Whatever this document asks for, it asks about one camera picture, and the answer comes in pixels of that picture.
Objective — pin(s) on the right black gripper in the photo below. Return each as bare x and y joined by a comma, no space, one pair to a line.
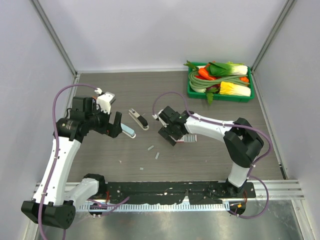
166,132

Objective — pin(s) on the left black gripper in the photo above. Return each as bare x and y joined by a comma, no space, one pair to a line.
112,130

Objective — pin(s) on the light blue stapler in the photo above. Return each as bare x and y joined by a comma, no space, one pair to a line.
128,131

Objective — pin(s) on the red white staple box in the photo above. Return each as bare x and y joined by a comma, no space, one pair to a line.
188,138

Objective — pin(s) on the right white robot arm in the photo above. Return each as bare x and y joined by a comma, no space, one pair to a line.
242,142

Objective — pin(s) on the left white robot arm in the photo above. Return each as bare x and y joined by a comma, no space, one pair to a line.
50,205

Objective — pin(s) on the green plastic tray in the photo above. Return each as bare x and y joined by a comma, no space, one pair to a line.
200,94

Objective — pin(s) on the green leafy herb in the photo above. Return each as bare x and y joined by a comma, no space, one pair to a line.
209,97

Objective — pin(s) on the green long beans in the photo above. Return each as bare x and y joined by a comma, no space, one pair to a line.
199,84

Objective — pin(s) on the orange carrot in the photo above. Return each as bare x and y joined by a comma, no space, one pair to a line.
205,74

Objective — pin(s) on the yellow white cabbage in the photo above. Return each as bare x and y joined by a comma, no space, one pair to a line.
232,89

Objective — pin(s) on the white green bok choy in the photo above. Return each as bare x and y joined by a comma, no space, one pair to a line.
218,69

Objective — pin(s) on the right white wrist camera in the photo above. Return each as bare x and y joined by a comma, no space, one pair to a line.
159,119

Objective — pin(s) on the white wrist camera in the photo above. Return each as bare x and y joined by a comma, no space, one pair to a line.
105,100
159,119

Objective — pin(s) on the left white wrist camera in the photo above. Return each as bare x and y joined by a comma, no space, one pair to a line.
105,100

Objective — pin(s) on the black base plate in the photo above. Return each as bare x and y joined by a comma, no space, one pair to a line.
173,192

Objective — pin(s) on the white slotted cable duct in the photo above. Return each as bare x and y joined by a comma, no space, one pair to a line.
185,206

